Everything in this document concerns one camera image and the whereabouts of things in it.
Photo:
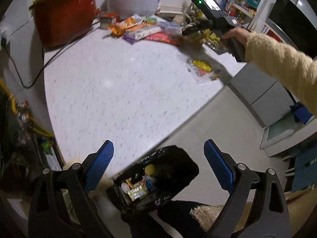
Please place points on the cream fuzzy sleeve forearm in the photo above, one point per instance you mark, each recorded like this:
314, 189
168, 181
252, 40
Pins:
293, 69

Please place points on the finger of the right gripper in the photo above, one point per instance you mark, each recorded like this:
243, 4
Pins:
204, 25

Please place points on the yellow wrapper on counter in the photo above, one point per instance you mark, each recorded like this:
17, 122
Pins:
202, 65

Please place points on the orange snack wrapper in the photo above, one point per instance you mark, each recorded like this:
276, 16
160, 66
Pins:
119, 28

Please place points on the black microwave oven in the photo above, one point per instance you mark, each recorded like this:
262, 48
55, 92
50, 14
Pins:
294, 26

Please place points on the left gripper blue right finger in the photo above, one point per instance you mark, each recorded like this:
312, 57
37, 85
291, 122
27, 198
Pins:
256, 206

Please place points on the person's right hand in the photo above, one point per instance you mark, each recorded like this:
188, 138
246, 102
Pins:
240, 34

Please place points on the red clay slow cooker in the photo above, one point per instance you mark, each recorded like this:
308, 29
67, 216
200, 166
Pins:
58, 21

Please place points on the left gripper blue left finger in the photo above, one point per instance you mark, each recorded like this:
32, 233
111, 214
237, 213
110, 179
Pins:
61, 206

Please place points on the red snack wrapper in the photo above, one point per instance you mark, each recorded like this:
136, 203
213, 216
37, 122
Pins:
165, 38

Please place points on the black trash bin with bag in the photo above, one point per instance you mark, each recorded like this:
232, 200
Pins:
153, 180

